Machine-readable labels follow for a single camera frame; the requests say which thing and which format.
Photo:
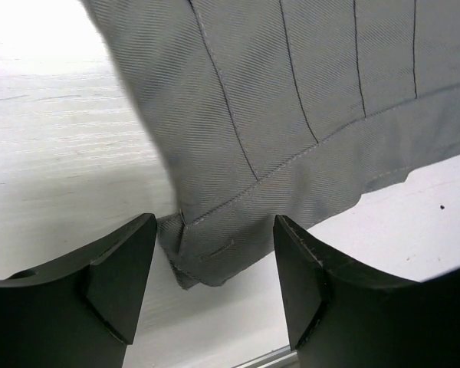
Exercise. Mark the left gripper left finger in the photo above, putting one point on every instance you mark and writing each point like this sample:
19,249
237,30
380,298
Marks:
81,309

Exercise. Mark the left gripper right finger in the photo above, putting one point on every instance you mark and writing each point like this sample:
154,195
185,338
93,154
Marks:
341,312

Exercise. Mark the grey pleated skirt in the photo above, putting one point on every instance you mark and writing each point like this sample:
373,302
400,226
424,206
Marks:
297,108

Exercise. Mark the front aluminium rail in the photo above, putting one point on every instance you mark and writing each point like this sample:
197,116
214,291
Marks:
280,358

